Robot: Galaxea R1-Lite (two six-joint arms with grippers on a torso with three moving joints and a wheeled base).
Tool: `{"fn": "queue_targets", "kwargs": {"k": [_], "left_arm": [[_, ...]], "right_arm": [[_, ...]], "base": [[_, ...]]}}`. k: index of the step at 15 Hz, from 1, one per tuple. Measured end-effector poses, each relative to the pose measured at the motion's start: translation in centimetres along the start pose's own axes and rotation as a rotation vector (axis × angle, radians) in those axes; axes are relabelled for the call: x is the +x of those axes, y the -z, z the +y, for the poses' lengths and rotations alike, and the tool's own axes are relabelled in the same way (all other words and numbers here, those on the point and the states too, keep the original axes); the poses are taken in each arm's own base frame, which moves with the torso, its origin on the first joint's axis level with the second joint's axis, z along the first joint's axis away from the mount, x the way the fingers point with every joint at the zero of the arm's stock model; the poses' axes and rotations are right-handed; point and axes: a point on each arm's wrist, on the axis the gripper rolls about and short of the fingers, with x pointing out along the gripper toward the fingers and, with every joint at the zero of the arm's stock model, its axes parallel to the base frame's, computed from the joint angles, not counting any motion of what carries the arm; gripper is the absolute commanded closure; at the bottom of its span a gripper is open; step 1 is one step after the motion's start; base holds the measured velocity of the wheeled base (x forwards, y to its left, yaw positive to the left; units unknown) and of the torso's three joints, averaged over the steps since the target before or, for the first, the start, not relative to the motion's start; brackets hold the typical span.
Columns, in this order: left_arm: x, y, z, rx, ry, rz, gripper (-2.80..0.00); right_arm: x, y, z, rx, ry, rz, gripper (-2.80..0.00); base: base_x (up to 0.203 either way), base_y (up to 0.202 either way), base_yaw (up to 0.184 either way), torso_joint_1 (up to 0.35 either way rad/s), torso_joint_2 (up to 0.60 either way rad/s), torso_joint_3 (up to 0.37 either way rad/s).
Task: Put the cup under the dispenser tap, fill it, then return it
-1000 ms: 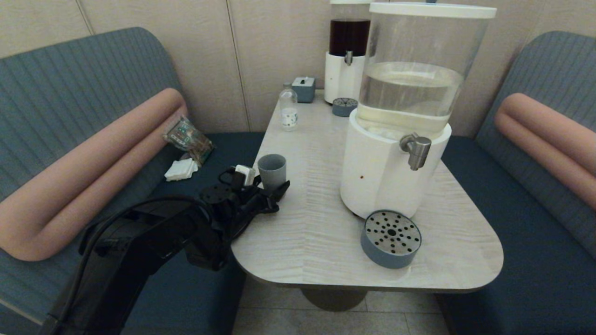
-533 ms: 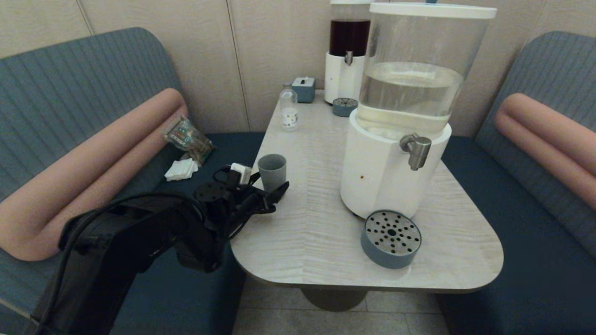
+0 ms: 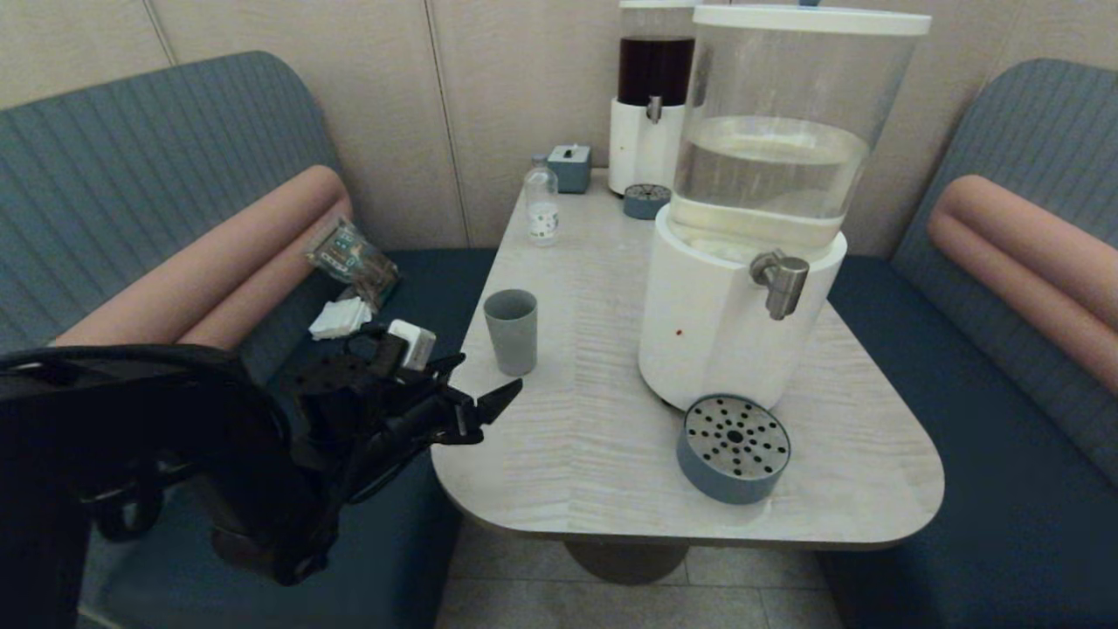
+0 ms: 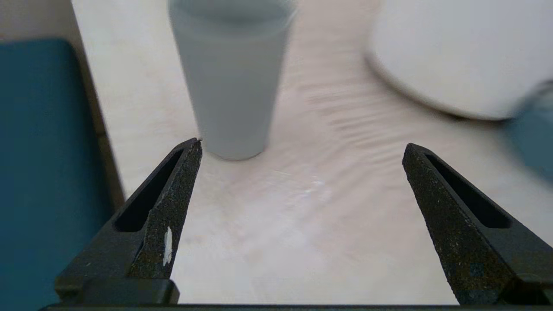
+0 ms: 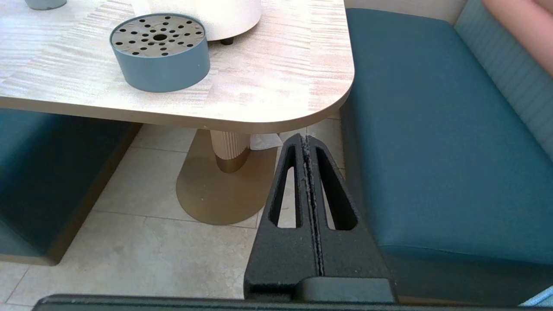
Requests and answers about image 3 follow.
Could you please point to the blue upholstered booth sofa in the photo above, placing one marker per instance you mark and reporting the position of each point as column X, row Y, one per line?
column 131, row 157
column 978, row 489

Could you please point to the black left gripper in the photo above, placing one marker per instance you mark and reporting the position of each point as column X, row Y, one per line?
column 419, row 415

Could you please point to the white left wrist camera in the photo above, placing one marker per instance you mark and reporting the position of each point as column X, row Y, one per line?
column 412, row 343

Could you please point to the small clear plastic bottle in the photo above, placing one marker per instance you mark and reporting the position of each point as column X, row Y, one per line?
column 542, row 217

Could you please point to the blue perforated drip tray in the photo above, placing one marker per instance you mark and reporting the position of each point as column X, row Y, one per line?
column 645, row 206
column 734, row 476

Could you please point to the grey-blue plastic cup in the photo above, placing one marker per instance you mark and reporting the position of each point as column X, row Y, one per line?
column 514, row 336

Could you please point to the dark drink dispenser white base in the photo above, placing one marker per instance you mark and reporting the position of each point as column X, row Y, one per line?
column 642, row 150

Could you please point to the grey-blue tissue box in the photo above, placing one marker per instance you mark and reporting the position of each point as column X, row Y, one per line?
column 569, row 170

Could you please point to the pink cylindrical backrest bolster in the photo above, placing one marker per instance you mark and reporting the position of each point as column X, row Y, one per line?
column 201, row 279
column 1031, row 259

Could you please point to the clear water dispenser white base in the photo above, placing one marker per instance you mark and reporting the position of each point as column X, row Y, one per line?
column 699, row 332

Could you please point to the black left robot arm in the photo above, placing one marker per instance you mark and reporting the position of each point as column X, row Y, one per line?
column 175, row 454

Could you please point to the white paper napkins stack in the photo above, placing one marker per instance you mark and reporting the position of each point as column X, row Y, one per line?
column 339, row 318

